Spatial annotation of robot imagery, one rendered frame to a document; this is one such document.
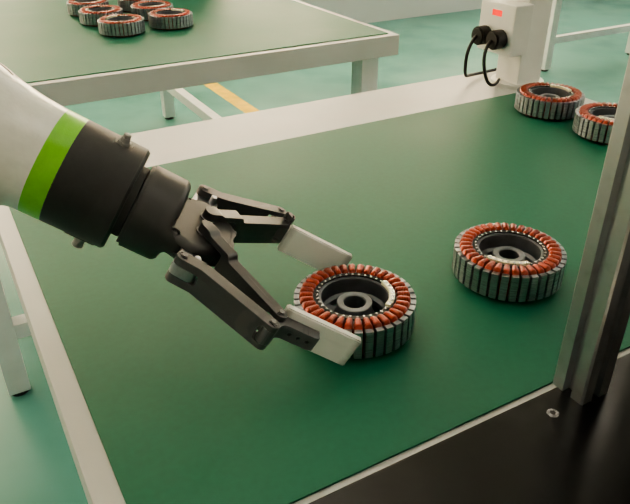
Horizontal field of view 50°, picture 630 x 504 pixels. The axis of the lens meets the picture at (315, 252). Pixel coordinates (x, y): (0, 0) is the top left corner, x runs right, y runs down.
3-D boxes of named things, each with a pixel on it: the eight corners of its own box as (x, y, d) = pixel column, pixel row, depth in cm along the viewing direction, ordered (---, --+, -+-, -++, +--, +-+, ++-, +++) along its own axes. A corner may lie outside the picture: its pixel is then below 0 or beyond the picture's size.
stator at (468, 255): (459, 242, 77) (462, 213, 75) (561, 257, 74) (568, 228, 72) (443, 294, 68) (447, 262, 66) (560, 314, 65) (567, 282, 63)
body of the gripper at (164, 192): (126, 213, 62) (217, 255, 65) (102, 260, 55) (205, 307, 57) (158, 146, 59) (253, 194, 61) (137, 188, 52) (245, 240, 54)
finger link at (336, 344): (288, 302, 55) (288, 308, 54) (361, 336, 56) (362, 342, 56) (270, 328, 56) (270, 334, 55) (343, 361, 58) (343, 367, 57)
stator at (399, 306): (293, 363, 59) (292, 329, 57) (295, 291, 68) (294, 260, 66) (421, 362, 59) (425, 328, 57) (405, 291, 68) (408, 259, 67)
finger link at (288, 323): (265, 305, 54) (263, 328, 51) (319, 330, 55) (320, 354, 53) (256, 319, 54) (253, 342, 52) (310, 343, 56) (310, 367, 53)
